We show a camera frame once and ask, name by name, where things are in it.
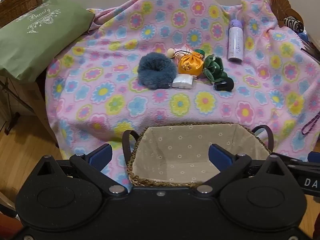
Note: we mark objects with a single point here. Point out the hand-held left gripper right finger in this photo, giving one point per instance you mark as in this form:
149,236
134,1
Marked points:
220,156

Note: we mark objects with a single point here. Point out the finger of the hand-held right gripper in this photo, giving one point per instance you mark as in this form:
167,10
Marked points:
314,157
302,165

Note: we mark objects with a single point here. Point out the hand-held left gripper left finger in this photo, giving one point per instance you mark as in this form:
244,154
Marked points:
101,157

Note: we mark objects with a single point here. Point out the woven basket with floral liner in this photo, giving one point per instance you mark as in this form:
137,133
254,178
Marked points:
175,150

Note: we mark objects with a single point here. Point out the green tape roll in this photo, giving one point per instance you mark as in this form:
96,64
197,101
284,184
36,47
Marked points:
200,51

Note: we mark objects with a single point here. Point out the black cylinder cap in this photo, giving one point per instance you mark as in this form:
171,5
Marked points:
223,84

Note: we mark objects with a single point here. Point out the white tissue packet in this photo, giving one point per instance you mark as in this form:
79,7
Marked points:
182,81

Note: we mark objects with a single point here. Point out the blue fluffy scrunchie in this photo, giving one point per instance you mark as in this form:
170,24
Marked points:
150,75

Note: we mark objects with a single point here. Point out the light wooden cabinet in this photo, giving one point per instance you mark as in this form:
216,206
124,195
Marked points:
22,95

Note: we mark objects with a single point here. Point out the pink floral fleece blanket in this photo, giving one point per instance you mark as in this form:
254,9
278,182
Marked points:
125,55

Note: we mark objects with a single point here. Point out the white bottle purple cap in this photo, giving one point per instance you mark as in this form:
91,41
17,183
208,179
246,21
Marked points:
235,42

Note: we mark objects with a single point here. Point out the small blue object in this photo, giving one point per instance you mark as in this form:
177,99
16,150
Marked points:
303,36

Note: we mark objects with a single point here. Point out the green printed cushion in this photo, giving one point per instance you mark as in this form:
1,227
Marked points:
37,42

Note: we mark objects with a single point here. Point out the zebra striped pouch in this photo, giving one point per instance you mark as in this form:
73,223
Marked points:
292,23

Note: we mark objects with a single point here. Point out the brown wooden folding fan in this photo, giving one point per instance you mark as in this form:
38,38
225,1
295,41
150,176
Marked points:
280,2

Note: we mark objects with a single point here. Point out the brown wicker hamper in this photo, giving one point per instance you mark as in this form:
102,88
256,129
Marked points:
17,2

